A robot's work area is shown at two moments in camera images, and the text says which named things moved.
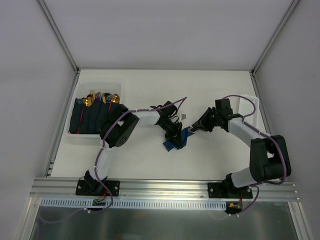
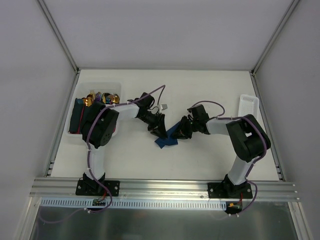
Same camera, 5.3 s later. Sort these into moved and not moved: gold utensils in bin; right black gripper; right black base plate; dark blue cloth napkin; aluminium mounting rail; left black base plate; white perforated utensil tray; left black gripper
Moved: dark blue cloth napkin; left black gripper; right black gripper
Not moved: left black base plate; right black base plate; gold utensils in bin; white perforated utensil tray; aluminium mounting rail
